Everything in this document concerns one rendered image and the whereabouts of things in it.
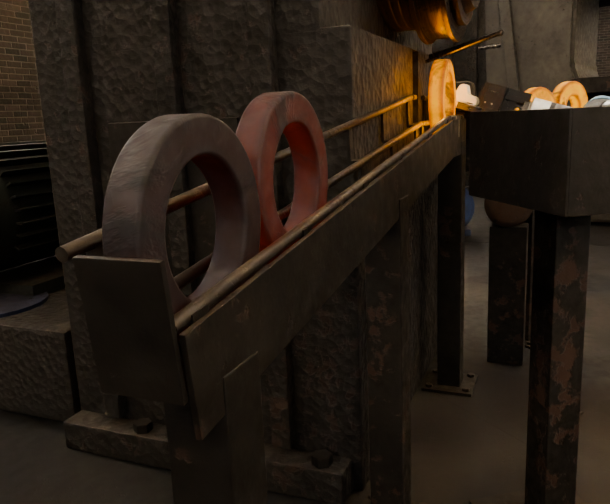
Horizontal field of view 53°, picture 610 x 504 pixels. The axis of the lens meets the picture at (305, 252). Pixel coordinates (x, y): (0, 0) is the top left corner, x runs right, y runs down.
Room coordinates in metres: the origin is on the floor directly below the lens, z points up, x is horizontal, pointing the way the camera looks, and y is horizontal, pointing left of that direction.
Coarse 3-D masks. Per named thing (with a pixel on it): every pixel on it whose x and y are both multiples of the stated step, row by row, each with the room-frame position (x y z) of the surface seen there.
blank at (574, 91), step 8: (560, 88) 1.91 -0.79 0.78; (568, 88) 1.91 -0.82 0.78; (576, 88) 1.93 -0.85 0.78; (584, 88) 1.96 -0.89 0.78; (560, 96) 1.89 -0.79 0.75; (568, 96) 1.91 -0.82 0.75; (576, 96) 1.94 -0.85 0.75; (584, 96) 1.96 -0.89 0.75; (576, 104) 1.95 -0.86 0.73; (584, 104) 1.96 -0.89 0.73
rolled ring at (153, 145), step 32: (160, 128) 0.45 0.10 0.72; (192, 128) 0.48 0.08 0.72; (224, 128) 0.52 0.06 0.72; (128, 160) 0.43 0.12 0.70; (160, 160) 0.43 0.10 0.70; (192, 160) 0.52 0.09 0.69; (224, 160) 0.52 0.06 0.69; (128, 192) 0.42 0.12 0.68; (160, 192) 0.43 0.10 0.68; (224, 192) 0.55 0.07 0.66; (256, 192) 0.57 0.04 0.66; (128, 224) 0.41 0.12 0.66; (160, 224) 0.43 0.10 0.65; (224, 224) 0.55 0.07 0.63; (256, 224) 0.56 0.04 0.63; (128, 256) 0.41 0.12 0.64; (160, 256) 0.43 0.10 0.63; (224, 256) 0.54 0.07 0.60
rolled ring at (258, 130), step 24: (264, 96) 0.64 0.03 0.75; (288, 96) 0.64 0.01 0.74; (240, 120) 0.61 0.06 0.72; (264, 120) 0.60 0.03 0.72; (288, 120) 0.64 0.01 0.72; (312, 120) 0.70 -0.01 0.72; (264, 144) 0.59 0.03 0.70; (312, 144) 0.70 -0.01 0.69; (264, 168) 0.58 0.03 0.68; (312, 168) 0.71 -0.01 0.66; (264, 192) 0.58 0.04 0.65; (312, 192) 0.71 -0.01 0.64; (264, 216) 0.58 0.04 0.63; (264, 240) 0.59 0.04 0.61
